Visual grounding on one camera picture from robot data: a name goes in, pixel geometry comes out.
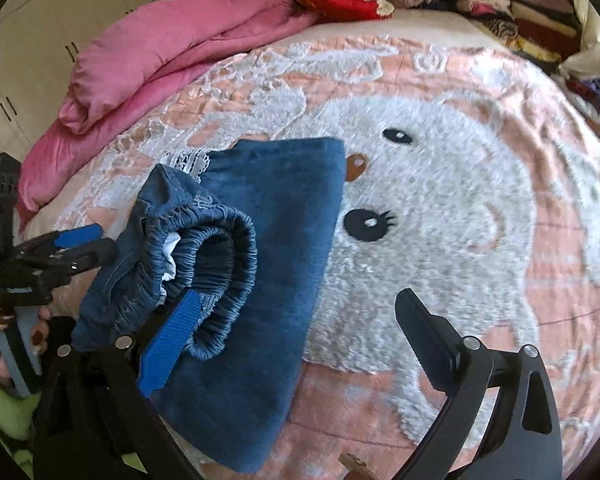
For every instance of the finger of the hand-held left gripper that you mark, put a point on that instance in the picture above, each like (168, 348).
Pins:
(87, 255)
(75, 237)

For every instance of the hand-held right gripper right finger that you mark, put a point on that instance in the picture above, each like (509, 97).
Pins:
(425, 335)

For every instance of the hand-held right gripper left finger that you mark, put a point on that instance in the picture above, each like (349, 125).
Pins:
(172, 340)

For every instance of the blue denim pants lace hem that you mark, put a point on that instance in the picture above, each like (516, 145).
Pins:
(280, 260)

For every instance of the person's left forearm green sleeve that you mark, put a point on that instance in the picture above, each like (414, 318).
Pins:
(0, 410)

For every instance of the peach printed bunny blanket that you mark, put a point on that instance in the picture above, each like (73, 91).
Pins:
(455, 185)

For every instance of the cream wardrobe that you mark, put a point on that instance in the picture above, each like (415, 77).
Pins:
(40, 50)

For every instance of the pink quilt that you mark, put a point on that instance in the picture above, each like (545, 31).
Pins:
(155, 55)

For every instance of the purple cloth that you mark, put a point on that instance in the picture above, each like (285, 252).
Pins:
(592, 95)

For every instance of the white cloth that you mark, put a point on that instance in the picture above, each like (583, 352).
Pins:
(592, 50)

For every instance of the pile of folded clothes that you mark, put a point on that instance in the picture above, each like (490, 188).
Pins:
(525, 15)

